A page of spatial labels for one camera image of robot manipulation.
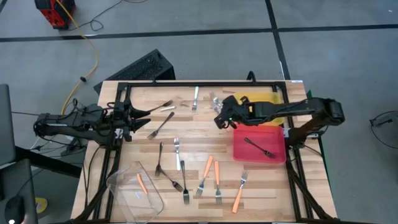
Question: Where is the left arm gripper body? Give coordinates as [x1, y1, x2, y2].
[104, 101, 131, 143]

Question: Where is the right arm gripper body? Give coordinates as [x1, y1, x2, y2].
[214, 95, 253, 129]

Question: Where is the white-handled metal fork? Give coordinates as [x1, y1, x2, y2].
[191, 86, 200, 112]
[173, 137, 182, 172]
[159, 101, 190, 112]

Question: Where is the yellow translucent plastic bin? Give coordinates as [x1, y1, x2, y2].
[233, 91, 285, 127]

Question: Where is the red translucent plastic bin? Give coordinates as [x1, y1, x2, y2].
[232, 124, 287, 165]

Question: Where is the clear plastic bin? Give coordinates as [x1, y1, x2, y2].
[106, 161, 165, 224]

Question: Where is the black floor beam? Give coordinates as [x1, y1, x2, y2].
[14, 145, 83, 179]

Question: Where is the grey flat panel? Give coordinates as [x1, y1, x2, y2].
[0, 83, 16, 167]

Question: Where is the yellow round sticker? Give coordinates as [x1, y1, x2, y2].
[34, 197, 49, 215]

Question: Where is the dark grey desk pad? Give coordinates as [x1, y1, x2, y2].
[0, 157, 39, 224]

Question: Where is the red and black equipment case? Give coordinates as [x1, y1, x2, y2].
[34, 0, 76, 30]

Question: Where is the black computer mouse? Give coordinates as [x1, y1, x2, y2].
[4, 195, 26, 224]

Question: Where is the grey floor device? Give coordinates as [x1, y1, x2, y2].
[369, 110, 398, 128]

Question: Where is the black aluminium table frame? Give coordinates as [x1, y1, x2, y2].
[71, 79, 338, 224]

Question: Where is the thin black floor cable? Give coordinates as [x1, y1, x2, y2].
[66, 0, 149, 32]

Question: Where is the yellow cable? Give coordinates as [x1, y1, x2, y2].
[55, 0, 100, 115]

